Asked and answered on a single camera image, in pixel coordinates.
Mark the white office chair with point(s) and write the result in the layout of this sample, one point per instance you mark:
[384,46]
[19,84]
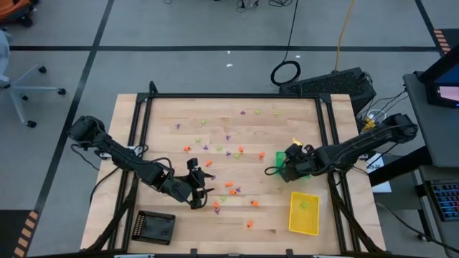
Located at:
[16,87]

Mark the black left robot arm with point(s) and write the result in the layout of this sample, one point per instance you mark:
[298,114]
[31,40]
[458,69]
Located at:
[118,156]

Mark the black computer case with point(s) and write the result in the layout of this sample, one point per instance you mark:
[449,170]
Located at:
[330,84]

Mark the orange chair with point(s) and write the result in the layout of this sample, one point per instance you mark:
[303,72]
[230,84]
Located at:
[14,9]

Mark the black table clamp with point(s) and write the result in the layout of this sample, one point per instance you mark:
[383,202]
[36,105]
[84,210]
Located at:
[193,252]
[289,252]

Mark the black monitor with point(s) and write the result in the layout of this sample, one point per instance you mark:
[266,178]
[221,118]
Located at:
[446,94]

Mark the grey desk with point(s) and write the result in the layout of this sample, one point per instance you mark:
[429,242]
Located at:
[434,136]

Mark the yellow plastic basket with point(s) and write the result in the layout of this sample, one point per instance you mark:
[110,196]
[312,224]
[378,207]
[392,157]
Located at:
[305,222]

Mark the yellow power plug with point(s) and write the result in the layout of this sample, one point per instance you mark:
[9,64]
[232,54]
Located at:
[368,124]

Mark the black desk beam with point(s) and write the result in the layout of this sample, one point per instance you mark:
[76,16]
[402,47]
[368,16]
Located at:
[401,165]

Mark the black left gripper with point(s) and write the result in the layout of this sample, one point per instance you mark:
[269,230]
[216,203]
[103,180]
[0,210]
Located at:
[191,186]

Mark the green plastic basket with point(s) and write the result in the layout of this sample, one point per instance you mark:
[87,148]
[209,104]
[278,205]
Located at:
[279,157]

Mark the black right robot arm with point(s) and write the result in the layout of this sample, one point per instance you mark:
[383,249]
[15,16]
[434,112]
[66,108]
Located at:
[358,147]

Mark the black plastic basket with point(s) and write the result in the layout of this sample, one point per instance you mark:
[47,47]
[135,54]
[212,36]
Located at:
[145,234]

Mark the backlit keyboard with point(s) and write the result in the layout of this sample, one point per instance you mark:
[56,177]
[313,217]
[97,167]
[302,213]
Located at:
[446,199]

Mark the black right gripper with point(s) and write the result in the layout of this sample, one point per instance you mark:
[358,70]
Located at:
[295,166]

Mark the white paper sheet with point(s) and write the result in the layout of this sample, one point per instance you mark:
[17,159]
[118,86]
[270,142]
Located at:
[383,187]

